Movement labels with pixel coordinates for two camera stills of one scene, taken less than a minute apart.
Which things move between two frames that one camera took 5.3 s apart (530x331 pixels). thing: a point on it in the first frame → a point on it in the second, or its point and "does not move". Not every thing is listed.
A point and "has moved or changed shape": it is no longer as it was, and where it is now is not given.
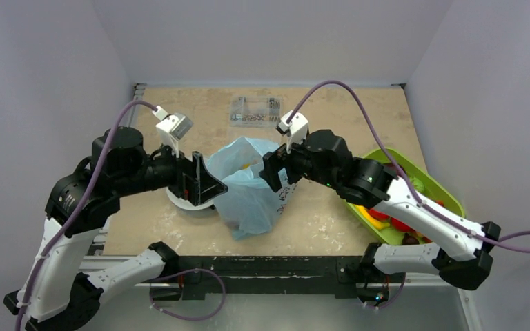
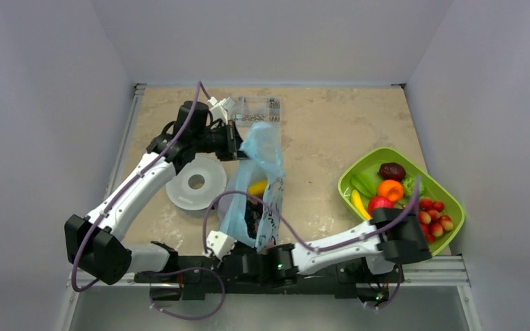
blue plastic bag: (250, 206) has moved or changed shape
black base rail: (195, 276) does not move
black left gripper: (202, 185) → (232, 141)
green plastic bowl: (419, 178) does not move
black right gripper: (282, 163) → (230, 263)
